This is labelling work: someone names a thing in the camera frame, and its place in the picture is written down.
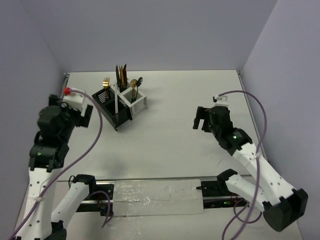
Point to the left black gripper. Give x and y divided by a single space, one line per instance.
84 121

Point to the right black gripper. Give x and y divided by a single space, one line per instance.
202 113

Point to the white chopstick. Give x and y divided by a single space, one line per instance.
116 98

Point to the gold knife green handle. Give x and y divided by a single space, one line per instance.
122 77

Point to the black serrated knife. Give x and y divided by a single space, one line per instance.
118 78

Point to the gold spoon green handle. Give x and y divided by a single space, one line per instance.
133 84

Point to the black spoon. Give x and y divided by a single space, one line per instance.
138 84

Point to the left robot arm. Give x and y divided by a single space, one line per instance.
56 122

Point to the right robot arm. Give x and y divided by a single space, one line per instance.
280 202

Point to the black utensil caddy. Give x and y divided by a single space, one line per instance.
106 100

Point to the white utensil caddy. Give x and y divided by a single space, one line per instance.
130 97

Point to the silver tape sheet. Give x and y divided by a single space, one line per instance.
157 198

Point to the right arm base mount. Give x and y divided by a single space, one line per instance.
216 196

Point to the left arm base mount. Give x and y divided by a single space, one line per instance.
98 202

